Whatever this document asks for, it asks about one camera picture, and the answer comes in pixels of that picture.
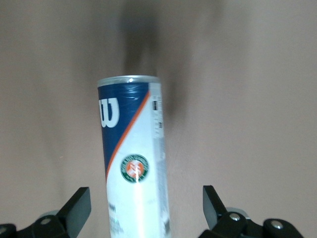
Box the brown table cloth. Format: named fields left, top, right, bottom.
left=0, top=0, right=317, bottom=238

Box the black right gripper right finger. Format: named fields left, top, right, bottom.
left=201, top=184, right=305, bottom=238

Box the white blue Wilson tennis can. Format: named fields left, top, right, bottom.
left=97, top=74, right=172, bottom=238

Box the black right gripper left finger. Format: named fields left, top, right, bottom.
left=0, top=187, right=92, bottom=238

